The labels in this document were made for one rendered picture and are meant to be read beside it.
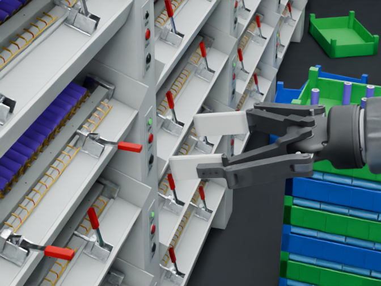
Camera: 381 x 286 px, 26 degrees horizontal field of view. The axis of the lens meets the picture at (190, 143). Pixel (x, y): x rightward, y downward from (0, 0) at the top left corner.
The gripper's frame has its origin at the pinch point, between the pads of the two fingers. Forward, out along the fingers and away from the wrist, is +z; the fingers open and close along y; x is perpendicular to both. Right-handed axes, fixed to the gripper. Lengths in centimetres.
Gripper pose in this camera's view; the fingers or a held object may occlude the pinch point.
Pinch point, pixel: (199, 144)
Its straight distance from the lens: 102.5
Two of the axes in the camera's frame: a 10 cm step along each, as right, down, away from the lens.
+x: -2.0, -8.8, -4.4
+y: 2.6, -4.8, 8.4
